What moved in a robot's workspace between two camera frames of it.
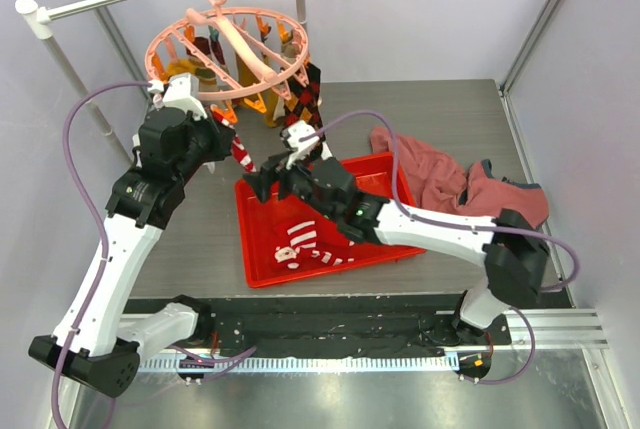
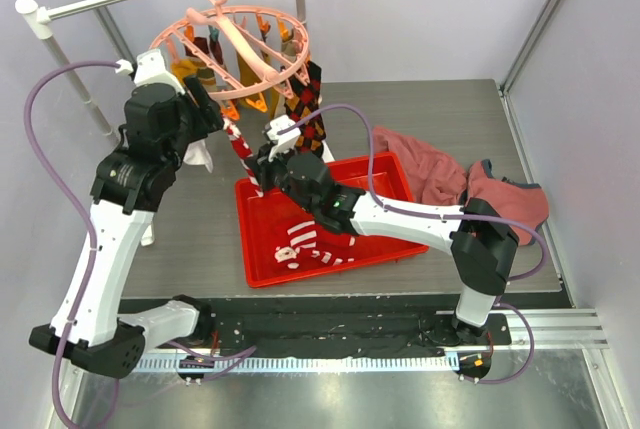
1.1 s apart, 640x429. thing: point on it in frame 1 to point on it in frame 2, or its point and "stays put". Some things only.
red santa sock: (289, 256) stays put
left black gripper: (221, 136) to (206, 113)
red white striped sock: (310, 243) stays put
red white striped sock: (237, 147) stays put
